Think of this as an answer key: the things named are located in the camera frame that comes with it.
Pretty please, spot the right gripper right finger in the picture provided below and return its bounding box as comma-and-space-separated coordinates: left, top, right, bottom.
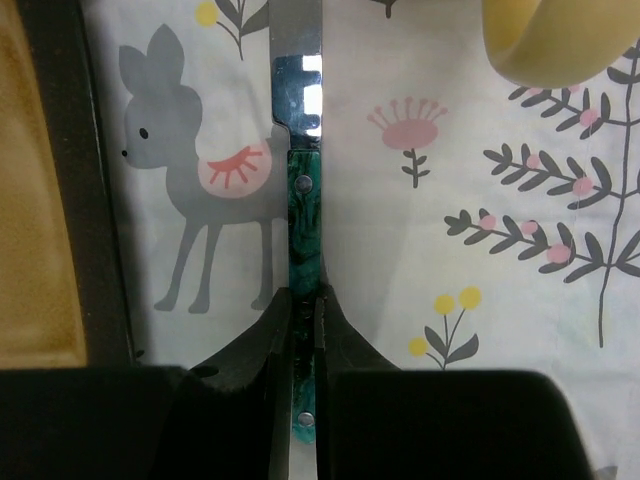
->
314, 287, 593, 480

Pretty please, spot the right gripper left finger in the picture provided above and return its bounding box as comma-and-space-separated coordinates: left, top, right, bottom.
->
1, 288, 293, 479

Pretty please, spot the square yellow black plate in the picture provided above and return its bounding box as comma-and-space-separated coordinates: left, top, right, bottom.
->
1, 1, 133, 369

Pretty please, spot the floral animal print cloth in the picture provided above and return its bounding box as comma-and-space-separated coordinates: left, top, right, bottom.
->
82, 1, 639, 479

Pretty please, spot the knife with teal handle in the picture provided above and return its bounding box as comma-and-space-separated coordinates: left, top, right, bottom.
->
269, 0, 323, 444

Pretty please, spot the yellow mug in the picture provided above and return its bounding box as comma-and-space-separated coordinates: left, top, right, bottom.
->
481, 0, 639, 88

